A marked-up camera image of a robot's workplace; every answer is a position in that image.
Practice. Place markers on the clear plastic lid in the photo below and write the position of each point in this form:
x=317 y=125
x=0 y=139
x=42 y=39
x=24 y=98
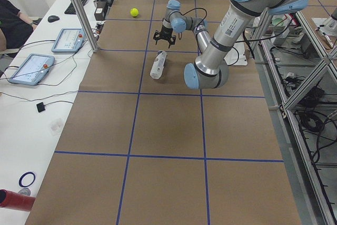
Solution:
x=56 y=126

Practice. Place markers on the red cylinder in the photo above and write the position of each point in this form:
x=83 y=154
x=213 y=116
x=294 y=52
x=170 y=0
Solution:
x=16 y=201

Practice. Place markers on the aluminium frame post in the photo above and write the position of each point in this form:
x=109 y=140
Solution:
x=80 y=12

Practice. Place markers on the black box with label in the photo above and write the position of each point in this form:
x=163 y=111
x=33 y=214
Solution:
x=101 y=10

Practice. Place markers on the blue teach pendant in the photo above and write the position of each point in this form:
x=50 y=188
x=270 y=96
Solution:
x=33 y=69
x=69 y=40

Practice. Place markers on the black computer mouse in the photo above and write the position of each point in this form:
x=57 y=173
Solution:
x=53 y=18

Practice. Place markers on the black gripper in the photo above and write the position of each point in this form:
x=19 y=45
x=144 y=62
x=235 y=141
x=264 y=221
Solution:
x=166 y=31

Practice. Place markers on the yellow tennis ball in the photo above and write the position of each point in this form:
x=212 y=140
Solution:
x=134 y=12

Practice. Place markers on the white tennis ball can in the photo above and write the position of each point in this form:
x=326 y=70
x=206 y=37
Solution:
x=158 y=65

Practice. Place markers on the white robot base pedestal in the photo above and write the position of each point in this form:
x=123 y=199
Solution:
x=236 y=56

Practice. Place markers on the far blue teach pendant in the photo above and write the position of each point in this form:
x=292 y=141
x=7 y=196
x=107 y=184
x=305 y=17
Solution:
x=69 y=40

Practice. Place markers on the small black square pad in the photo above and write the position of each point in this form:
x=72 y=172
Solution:
x=40 y=107

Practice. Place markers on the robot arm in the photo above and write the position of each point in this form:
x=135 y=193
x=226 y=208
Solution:
x=210 y=70

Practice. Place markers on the aluminium side frame rack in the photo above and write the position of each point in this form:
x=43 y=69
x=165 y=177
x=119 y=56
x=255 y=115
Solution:
x=298 y=55

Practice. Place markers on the near blue teach pendant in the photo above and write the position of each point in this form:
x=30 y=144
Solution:
x=33 y=69

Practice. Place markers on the seated person in black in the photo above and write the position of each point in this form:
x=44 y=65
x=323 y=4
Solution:
x=16 y=27

